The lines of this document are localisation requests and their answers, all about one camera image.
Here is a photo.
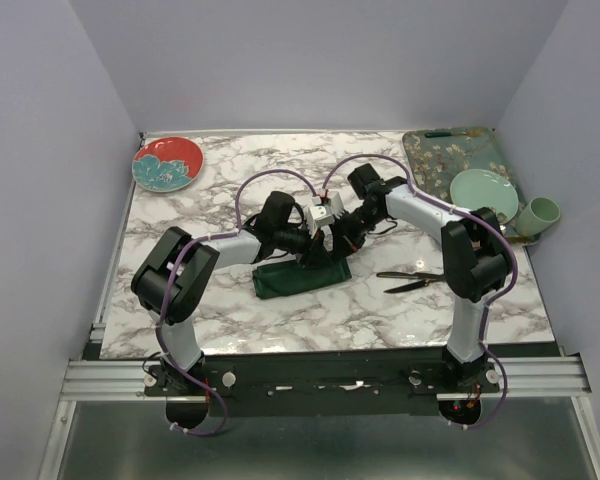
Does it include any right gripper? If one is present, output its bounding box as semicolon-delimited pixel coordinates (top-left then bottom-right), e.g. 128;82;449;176
328;205;384;263

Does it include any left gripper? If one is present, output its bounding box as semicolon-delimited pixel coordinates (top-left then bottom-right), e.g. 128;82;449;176
274;221;333;269

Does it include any dark green cloth napkin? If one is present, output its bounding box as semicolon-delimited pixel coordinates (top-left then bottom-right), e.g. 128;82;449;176
252;259;352;300

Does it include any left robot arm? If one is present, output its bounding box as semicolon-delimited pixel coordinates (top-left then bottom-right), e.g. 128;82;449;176
131;191;341;395

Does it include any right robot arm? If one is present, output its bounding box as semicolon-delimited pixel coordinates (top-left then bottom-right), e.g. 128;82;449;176
331;164;517;392

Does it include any floral teal serving tray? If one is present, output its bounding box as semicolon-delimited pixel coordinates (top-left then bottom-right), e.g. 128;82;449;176
402;127;541;245

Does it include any light green plate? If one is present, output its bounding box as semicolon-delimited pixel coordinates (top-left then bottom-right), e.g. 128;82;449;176
450;169;519;223

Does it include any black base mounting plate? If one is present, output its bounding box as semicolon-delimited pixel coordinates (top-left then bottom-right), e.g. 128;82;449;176
144;347;500;424

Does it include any red plate with blue flower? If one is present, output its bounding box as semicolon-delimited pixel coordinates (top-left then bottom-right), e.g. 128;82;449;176
131;136;204;193

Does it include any light green cup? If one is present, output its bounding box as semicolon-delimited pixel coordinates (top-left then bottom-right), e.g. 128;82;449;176
515;197;561;237

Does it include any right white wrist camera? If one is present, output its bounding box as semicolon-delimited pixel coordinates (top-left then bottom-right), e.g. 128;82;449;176
324;191;346;219

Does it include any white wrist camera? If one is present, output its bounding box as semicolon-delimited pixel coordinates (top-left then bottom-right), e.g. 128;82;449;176
305;205;334;237
324;191;346;219

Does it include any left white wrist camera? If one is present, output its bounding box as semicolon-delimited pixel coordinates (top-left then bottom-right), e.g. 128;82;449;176
305;205;334;237

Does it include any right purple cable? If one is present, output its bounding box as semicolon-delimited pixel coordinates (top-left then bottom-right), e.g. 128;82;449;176
322;153;519;431

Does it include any purple cable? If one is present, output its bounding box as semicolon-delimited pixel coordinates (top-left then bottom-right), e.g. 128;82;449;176
322;153;519;431
154;169;324;437

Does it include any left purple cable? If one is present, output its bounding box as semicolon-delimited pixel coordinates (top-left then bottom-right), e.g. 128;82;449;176
154;169;324;437

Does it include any aluminium frame rail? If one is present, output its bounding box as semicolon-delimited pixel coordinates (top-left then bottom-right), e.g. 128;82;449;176
60;356;591;402

